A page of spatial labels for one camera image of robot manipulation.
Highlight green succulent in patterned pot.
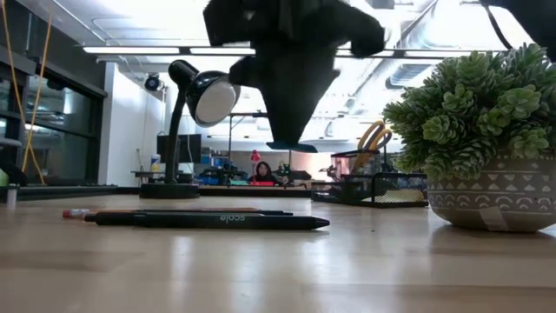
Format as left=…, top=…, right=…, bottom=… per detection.
left=381, top=42, right=556, bottom=234

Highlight black ballpoint pen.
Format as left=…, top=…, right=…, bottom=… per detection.
left=132, top=211, right=331, bottom=231
left=134, top=209, right=295, bottom=217
left=84, top=211, right=147, bottom=227

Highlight yellow-handled scissors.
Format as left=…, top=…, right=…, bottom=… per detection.
left=352, top=120, right=394, bottom=174

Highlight black round wall camera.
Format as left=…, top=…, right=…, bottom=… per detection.
left=143, top=72, right=163, bottom=93

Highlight grey tape strip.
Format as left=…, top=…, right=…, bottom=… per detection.
left=477, top=206, right=509, bottom=231

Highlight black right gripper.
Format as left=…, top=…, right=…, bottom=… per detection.
left=203, top=0, right=386, bottom=144

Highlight yellow cable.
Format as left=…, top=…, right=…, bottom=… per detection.
left=1, top=0, right=54, bottom=187

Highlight orange pencil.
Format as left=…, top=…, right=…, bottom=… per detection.
left=63, top=207, right=261, bottom=219

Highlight black computer monitor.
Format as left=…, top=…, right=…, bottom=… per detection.
left=156, top=133, right=203, bottom=165

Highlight cluttered workbench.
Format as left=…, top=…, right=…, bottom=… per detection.
left=132, top=167, right=314, bottom=188

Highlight black metal frame stand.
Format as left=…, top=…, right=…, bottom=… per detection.
left=228, top=111, right=270, bottom=188

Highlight person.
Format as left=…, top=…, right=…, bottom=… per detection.
left=248, top=161, right=280, bottom=183

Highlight black mesh desk organizer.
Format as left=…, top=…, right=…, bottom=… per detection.
left=310, top=150, right=429, bottom=209

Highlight blue storage bins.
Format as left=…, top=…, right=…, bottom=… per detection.
left=200, top=155, right=231, bottom=175

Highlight black desk lamp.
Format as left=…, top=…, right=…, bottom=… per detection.
left=138, top=59, right=242, bottom=200

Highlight black aluminium table frame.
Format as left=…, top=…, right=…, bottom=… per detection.
left=17, top=184, right=314, bottom=201

